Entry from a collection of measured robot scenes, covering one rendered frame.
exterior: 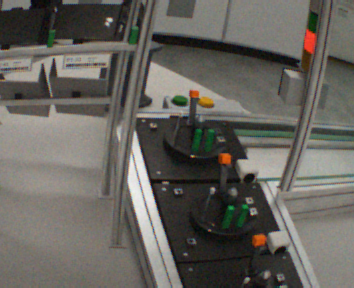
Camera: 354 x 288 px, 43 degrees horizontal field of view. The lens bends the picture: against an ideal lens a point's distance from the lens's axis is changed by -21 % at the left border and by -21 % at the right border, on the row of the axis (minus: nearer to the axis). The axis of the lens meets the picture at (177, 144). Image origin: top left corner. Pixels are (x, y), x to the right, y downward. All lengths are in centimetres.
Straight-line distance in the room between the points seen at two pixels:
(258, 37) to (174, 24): 74
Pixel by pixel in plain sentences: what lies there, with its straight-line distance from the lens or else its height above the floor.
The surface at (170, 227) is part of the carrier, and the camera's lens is 101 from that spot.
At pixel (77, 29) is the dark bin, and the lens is 89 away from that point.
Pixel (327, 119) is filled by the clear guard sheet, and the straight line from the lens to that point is 115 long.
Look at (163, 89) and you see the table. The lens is 170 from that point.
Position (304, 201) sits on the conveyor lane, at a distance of 125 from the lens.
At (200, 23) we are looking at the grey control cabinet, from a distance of 430.
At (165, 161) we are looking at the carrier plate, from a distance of 118.
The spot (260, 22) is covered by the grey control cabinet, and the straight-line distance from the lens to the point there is 439.
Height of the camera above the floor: 163
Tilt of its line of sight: 32 degrees down
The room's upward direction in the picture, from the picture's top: 11 degrees clockwise
